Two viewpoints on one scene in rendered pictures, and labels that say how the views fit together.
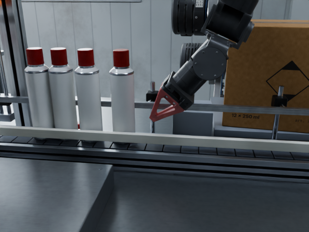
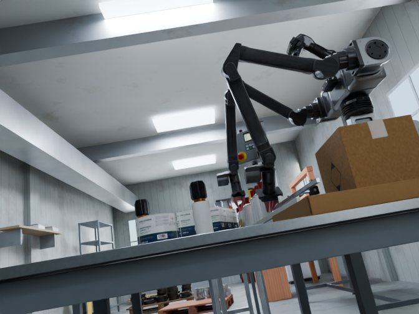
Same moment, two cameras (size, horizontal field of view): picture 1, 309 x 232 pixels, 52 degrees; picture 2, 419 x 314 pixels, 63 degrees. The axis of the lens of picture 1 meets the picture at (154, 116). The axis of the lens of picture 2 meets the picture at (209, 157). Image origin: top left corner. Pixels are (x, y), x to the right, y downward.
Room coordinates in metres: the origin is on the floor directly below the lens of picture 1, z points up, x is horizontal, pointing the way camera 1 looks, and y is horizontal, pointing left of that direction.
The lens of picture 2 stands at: (0.09, -1.40, 0.78)
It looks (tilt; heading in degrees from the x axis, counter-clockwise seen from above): 17 degrees up; 77
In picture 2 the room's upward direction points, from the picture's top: 10 degrees counter-clockwise
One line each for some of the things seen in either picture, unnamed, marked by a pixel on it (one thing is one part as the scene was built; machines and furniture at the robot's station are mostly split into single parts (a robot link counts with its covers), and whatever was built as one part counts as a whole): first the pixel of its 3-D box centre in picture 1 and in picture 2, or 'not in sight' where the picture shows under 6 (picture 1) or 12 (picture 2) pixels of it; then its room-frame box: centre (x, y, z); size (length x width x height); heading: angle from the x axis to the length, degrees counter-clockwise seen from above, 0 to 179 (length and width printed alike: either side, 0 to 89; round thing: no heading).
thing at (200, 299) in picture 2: not in sight; (196, 299); (0.93, 4.90, 0.17); 1.20 x 0.83 x 0.34; 161
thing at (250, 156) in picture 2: not in sight; (250, 146); (0.79, 0.44, 1.38); 0.17 x 0.10 x 0.19; 138
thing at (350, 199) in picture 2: not in sight; (340, 207); (0.57, -0.65, 0.85); 0.30 x 0.26 x 0.04; 83
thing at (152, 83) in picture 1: (151, 116); not in sight; (0.72, 0.01, 0.91); 0.07 x 0.03 x 0.17; 173
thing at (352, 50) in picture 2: not in sight; (345, 60); (0.96, -0.34, 1.45); 0.09 x 0.08 x 0.12; 78
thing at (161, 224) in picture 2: not in sight; (158, 232); (0.18, 0.29, 0.95); 0.20 x 0.20 x 0.14
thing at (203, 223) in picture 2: not in sight; (201, 210); (0.41, 0.30, 1.03); 0.09 x 0.09 x 0.30
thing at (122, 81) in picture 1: (122, 97); (265, 204); (0.66, 0.07, 0.98); 0.05 x 0.05 x 0.20
